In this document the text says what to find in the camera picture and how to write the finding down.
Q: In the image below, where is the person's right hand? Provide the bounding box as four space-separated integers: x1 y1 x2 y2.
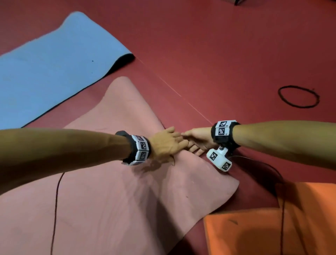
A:
181 127 218 157

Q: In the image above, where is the person's left hand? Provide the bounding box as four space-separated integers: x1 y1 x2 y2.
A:
148 126 189 165

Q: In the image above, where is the peach yoga mat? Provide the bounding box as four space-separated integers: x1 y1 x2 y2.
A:
0 76 240 255

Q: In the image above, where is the black elastic band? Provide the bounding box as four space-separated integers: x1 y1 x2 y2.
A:
278 85 320 109

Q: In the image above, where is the orange foam block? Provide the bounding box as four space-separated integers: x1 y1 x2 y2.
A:
203 207 289 255
275 182 336 255

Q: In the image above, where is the light blue yoga mat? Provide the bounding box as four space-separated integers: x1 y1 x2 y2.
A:
0 11 136 129

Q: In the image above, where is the person's left forearm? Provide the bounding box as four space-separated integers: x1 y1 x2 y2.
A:
0 128 132 195

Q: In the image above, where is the black cable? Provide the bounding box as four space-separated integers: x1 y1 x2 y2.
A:
228 155 287 255
50 172 65 255

